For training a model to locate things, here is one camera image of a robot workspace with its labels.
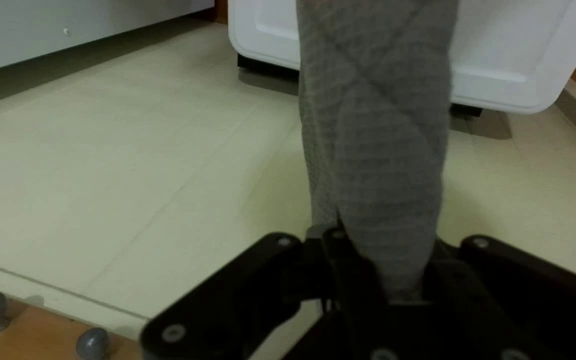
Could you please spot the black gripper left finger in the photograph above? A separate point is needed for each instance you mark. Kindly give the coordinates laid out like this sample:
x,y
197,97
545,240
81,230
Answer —
x,y
248,301

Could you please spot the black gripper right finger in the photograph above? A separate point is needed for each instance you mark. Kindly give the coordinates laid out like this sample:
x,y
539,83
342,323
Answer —
x,y
521,307

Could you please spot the grey quilted oven glove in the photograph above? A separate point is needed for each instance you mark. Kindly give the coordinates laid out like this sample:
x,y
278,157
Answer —
x,y
375,147

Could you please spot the wooden peg rack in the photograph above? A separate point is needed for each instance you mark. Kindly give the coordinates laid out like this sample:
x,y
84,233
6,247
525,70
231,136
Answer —
x,y
35,336

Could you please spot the white plastic storage bin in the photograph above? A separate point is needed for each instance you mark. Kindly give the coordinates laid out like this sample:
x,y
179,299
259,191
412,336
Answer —
x,y
535,53

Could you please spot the white refrigerator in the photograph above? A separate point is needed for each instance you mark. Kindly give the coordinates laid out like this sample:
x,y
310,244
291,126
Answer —
x,y
68,27

